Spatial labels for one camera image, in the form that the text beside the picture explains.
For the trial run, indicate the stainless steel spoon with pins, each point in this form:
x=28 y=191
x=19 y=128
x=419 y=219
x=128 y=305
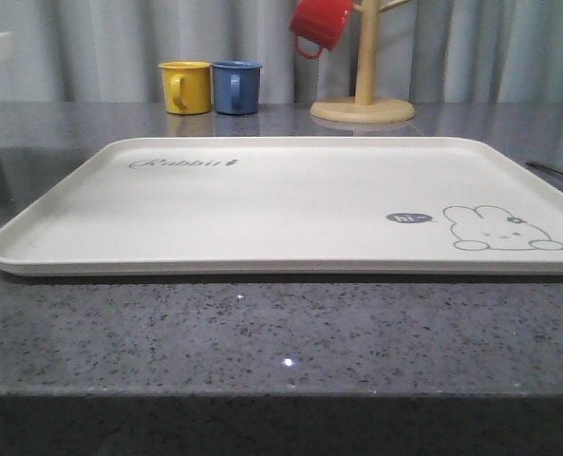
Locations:
x=543 y=167

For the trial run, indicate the cream rabbit print tray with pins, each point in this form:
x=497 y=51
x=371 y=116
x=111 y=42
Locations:
x=298 y=205

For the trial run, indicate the wooden mug tree stand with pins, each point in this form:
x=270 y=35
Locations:
x=364 y=107

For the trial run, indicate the blue mug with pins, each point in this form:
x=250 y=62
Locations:
x=236 y=87

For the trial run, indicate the yellow mug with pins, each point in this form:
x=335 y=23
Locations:
x=186 y=87

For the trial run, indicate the red mug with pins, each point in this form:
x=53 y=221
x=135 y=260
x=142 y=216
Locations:
x=321 y=22

